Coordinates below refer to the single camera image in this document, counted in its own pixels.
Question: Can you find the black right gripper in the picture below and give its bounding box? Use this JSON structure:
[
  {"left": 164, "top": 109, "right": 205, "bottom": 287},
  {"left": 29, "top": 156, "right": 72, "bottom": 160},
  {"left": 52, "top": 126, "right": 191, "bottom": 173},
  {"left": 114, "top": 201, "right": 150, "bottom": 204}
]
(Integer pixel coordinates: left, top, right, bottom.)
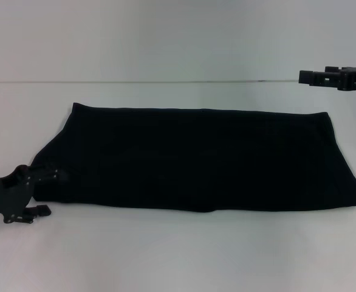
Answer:
[{"left": 298, "top": 66, "right": 356, "bottom": 92}]

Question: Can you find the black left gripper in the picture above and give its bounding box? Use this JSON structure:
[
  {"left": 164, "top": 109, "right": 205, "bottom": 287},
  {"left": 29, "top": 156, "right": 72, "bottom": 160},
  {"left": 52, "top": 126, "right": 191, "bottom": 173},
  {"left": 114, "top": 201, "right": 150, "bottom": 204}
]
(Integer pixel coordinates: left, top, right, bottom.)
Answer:
[{"left": 0, "top": 164, "right": 69, "bottom": 225}]

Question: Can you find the black shirt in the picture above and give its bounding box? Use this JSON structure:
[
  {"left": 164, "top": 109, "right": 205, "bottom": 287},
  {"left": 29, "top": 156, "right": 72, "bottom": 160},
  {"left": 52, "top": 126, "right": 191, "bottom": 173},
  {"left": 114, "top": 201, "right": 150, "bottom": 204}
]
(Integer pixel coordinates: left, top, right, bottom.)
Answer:
[{"left": 32, "top": 102, "right": 356, "bottom": 214}]

